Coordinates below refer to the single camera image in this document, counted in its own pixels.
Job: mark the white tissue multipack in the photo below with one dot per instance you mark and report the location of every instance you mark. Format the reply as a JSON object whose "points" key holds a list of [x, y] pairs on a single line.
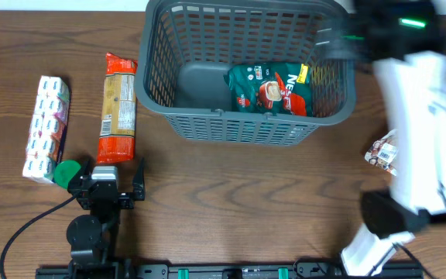
{"points": [[47, 130]]}

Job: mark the grey plastic lattice basket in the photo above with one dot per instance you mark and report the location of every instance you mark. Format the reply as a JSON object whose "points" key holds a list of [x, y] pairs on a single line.
{"points": [[187, 48]]}

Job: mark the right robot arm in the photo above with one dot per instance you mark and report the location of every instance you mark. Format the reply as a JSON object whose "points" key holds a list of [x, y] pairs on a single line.
{"points": [[405, 43]]}

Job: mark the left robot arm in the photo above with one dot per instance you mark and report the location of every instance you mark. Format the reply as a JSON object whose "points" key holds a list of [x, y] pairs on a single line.
{"points": [[92, 237]]}

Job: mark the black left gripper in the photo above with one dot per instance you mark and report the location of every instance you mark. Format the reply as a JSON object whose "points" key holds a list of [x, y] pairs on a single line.
{"points": [[127, 201]]}

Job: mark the green Nescafe coffee bag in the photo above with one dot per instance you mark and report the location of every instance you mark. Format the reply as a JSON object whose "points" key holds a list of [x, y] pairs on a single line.
{"points": [[271, 87]]}

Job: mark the beige brown snack pouch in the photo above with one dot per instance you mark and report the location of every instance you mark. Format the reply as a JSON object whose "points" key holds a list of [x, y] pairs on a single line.
{"points": [[382, 153]]}

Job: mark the black mounting rail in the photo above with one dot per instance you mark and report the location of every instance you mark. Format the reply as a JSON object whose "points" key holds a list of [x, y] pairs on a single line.
{"points": [[298, 270]]}

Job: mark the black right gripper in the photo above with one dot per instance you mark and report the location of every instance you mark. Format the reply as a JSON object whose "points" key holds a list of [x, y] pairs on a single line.
{"points": [[335, 46]]}

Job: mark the orange biscuit package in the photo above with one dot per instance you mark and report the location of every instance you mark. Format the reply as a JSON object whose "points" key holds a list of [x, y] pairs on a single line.
{"points": [[118, 119]]}

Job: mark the green lid jar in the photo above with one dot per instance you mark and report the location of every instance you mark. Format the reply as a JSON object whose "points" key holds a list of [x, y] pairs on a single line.
{"points": [[65, 172]]}

